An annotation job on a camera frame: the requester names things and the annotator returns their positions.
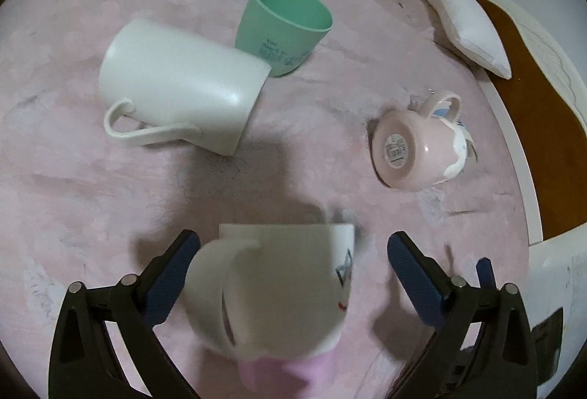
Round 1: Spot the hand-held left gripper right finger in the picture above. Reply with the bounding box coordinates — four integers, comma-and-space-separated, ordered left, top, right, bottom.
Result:
387, 231, 538, 399

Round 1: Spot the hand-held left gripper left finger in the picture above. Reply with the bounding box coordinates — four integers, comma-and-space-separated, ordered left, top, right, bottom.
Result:
48, 229, 201, 399

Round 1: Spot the white printed mug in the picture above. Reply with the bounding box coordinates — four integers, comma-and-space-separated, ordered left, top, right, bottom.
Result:
183, 222, 357, 358

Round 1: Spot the green plastic cup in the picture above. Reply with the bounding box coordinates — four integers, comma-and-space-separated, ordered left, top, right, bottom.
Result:
235, 0, 333, 78

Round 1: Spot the pink and white mug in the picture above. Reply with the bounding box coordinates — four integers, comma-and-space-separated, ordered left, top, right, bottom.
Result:
371, 90, 480, 192

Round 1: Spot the tall white mug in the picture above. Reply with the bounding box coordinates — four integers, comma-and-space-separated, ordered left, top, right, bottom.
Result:
98, 18, 272, 157

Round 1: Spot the white pillow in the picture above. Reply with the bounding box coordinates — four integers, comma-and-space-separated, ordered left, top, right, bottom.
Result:
400, 0, 513, 81

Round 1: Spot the white bed frame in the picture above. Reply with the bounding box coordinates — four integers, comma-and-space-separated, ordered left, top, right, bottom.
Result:
460, 0, 587, 399

